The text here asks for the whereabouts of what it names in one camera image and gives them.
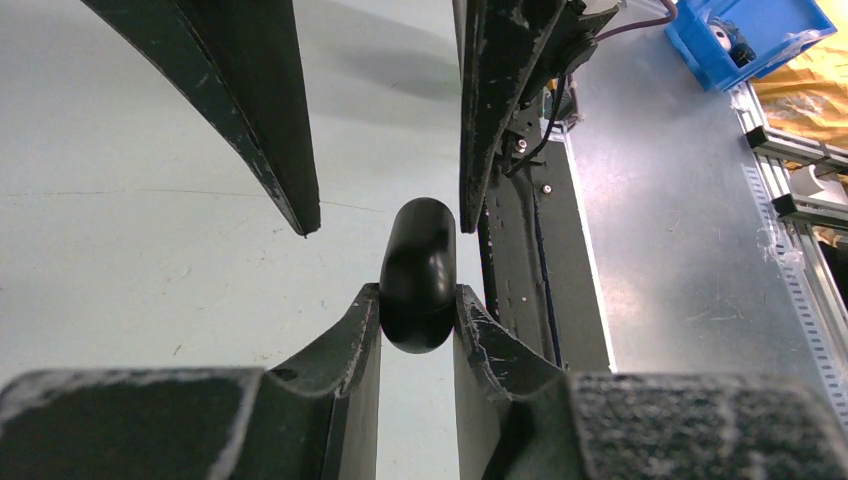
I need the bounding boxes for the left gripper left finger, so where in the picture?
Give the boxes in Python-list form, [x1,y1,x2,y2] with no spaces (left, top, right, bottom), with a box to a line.
[1,284,380,479]

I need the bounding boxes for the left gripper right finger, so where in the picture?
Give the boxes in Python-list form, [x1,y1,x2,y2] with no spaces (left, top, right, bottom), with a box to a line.
[454,285,847,479]

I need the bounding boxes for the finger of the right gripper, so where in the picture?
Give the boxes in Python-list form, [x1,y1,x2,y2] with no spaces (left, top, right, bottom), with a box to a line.
[453,0,567,233]
[85,0,321,236]

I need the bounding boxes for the black earbud charging case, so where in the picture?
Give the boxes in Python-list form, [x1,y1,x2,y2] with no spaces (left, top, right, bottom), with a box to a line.
[379,197,457,354]

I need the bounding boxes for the blue plastic bin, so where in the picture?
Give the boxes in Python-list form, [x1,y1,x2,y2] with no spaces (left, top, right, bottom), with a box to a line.
[665,0,837,91]

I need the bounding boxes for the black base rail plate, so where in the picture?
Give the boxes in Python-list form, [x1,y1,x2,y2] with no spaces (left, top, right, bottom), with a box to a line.
[478,136,616,372]

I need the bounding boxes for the grey slotted cable duct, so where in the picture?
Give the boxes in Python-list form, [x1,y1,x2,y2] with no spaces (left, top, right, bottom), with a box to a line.
[743,166,847,429]

